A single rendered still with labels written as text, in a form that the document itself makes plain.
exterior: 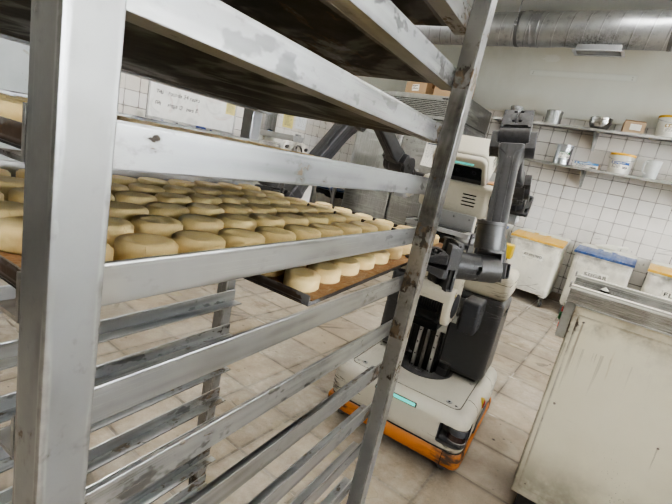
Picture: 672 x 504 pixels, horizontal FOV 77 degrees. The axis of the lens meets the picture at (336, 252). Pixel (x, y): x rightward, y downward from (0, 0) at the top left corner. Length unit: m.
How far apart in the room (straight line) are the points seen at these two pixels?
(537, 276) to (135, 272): 4.92
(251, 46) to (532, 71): 5.73
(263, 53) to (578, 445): 1.66
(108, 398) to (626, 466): 1.67
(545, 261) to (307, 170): 4.72
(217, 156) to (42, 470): 0.23
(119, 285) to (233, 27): 0.20
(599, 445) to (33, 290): 1.71
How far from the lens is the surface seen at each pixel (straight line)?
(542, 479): 1.89
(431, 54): 0.67
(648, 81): 5.83
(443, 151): 0.75
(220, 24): 0.34
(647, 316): 1.67
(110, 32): 0.26
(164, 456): 0.44
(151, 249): 0.37
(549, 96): 5.91
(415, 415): 1.88
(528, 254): 5.10
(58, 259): 0.26
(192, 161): 0.33
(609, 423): 1.76
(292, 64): 0.40
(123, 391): 0.36
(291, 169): 0.41
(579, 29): 4.94
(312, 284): 0.56
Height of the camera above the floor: 1.16
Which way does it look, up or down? 13 degrees down
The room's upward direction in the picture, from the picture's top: 12 degrees clockwise
